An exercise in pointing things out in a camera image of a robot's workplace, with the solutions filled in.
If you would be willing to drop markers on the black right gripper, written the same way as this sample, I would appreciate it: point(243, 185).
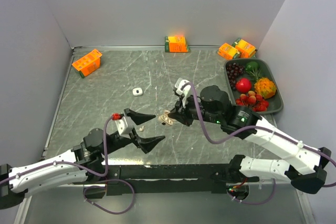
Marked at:
point(181, 112)

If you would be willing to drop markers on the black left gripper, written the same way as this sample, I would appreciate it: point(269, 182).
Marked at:
point(146, 144)

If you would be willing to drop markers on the beige earbud charging case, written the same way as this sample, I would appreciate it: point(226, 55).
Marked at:
point(164, 119)

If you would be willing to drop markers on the white earbud charging case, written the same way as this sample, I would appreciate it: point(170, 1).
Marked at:
point(137, 92)

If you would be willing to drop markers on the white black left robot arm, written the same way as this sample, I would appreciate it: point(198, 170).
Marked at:
point(85, 162)

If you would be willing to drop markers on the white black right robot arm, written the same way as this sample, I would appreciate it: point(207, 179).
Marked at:
point(297, 163)

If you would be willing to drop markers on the red apple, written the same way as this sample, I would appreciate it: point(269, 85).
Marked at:
point(243, 85)

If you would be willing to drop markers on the dark purple grape bunch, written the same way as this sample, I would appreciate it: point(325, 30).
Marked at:
point(234, 71)

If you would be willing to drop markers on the orange box centre back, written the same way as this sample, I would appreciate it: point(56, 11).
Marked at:
point(176, 44)

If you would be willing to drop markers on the orange box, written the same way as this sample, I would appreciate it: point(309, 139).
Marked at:
point(228, 52)
point(88, 63)
point(176, 44)
point(246, 49)

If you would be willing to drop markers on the red yellow cherry bunch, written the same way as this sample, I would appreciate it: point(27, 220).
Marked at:
point(254, 101)

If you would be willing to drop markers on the dark green fruit tray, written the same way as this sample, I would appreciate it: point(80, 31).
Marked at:
point(275, 102)

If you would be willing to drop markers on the orange box right front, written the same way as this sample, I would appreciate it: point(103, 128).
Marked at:
point(228, 52)

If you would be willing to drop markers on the orange box far left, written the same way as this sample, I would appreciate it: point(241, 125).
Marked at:
point(88, 63)

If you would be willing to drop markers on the green lime with leaves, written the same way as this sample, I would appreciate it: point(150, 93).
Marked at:
point(253, 69)

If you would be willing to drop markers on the orange spiky fruit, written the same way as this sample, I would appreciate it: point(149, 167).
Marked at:
point(265, 87)

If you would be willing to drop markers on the orange box right back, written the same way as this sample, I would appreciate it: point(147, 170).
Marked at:
point(246, 49)

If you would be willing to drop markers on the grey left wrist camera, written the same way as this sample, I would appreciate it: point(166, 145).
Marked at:
point(124, 125)

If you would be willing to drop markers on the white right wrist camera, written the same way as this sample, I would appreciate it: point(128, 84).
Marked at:
point(182, 90)

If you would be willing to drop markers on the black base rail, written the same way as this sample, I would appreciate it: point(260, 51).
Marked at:
point(171, 178)

